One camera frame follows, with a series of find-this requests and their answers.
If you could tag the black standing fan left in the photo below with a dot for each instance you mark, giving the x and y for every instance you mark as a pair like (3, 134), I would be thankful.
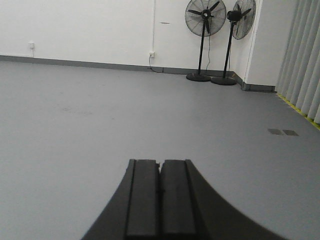
(204, 18)

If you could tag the grey vertical blind curtain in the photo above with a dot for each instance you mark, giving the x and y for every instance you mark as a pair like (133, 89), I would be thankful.
(299, 78)

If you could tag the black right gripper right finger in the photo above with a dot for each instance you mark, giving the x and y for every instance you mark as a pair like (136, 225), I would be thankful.
(192, 210)

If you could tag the black standing fan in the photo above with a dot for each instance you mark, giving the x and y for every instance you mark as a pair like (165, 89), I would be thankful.
(241, 19)
(204, 18)

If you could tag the white wall socket left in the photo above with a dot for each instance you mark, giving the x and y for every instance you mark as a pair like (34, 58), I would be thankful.
(31, 45)

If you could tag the black standing fan right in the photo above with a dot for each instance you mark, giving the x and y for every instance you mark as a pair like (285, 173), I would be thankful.
(241, 19)

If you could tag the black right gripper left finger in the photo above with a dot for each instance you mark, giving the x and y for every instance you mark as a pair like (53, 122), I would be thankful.
(132, 213)

